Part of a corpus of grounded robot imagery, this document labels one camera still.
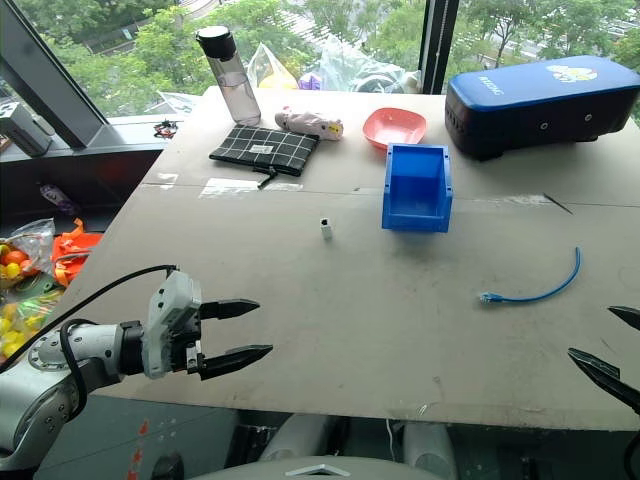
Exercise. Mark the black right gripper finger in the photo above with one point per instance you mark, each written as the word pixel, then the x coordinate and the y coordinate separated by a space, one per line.
pixel 630 316
pixel 602 374

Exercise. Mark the grey rounded robot leg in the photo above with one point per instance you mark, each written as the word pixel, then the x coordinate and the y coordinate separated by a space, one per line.
pixel 300 437
pixel 430 450

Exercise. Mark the black vertical window post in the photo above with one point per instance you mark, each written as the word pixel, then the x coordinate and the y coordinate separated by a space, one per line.
pixel 439 45

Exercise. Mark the clear black-capped water bottle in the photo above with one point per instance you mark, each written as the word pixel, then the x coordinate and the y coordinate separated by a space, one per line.
pixel 235 90

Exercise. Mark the pink plush toy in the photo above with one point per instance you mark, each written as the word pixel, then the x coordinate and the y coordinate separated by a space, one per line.
pixel 307 122

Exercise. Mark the grey robot torso top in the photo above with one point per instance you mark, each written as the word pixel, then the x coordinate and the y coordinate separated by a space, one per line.
pixel 310 469

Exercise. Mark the grey slanted window beam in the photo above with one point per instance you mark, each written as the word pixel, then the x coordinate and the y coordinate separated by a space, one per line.
pixel 55 85

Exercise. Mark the blue plastic storage bin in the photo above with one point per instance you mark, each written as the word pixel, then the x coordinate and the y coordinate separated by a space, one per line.
pixel 415 215

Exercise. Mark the bag of yellow balls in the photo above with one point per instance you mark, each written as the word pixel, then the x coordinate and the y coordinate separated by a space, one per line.
pixel 20 320

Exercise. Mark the purple plastic item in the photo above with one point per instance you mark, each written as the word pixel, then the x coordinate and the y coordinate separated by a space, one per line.
pixel 57 197

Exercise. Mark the pink plastic bowl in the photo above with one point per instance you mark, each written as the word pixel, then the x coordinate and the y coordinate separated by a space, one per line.
pixel 395 125

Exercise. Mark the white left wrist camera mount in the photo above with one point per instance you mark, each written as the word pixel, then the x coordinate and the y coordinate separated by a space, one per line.
pixel 170 300

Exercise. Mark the thin black stick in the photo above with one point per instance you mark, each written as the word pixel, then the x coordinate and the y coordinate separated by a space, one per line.
pixel 557 203

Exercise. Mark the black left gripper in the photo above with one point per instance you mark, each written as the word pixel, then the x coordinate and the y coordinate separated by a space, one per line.
pixel 186 345

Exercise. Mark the large clear plastic bag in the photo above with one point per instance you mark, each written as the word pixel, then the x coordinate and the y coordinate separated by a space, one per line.
pixel 345 65

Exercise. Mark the bag of coloured balls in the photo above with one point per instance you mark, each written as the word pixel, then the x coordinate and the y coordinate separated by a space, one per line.
pixel 22 250

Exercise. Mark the clear plastic bag yellow contents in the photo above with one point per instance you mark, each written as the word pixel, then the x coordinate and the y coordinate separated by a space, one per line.
pixel 270 72

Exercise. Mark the small white block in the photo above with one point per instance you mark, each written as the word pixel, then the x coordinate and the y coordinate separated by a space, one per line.
pixel 326 231

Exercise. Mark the clear tape strip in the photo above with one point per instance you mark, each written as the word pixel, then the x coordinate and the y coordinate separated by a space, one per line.
pixel 227 188

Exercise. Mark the dark blue hard case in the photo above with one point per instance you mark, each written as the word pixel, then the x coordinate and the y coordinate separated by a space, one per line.
pixel 540 95

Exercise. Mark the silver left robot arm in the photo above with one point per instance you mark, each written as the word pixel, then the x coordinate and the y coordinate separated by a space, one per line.
pixel 30 400

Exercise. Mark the black white checked pouch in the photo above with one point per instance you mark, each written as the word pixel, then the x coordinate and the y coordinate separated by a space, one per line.
pixel 265 147

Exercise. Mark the small red black gadget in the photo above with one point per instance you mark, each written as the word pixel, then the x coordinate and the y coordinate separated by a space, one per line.
pixel 166 129

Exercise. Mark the grey box device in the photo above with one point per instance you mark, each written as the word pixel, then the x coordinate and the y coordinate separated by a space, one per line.
pixel 22 127

